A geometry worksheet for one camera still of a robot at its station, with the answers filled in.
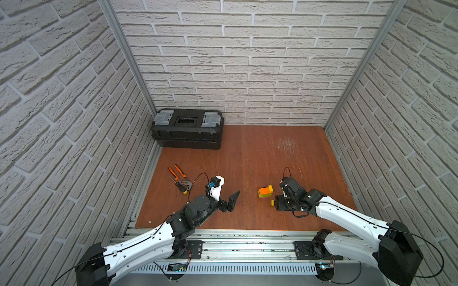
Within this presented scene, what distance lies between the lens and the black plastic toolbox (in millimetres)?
979

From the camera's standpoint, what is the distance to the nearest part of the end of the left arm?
662 mm

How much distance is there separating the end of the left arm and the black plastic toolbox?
41cm
